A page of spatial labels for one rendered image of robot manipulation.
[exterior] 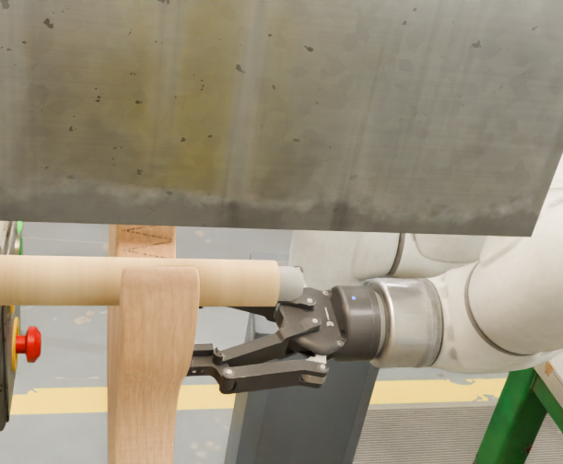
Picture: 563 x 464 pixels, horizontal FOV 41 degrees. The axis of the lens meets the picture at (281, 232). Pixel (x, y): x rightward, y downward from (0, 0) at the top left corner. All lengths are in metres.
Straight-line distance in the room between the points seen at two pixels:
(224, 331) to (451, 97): 2.23
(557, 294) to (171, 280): 0.31
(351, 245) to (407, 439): 1.03
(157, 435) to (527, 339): 0.32
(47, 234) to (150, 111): 2.67
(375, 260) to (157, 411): 0.87
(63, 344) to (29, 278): 1.93
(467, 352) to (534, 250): 0.16
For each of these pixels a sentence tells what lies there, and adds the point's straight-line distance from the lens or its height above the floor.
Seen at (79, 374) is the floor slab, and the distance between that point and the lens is 2.32.
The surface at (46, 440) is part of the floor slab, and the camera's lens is 2.14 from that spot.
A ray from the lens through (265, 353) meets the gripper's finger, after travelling 0.71.
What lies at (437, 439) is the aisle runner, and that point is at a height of 0.00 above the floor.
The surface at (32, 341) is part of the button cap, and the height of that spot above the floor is 0.99.
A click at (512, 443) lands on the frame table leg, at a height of 0.75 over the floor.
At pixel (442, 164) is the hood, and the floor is 1.42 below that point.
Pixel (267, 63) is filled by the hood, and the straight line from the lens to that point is 0.29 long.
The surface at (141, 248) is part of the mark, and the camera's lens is 0.58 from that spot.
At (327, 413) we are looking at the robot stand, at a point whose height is 0.50.
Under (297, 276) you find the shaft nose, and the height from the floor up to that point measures 1.26.
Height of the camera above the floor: 1.54
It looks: 30 degrees down
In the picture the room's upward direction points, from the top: 10 degrees clockwise
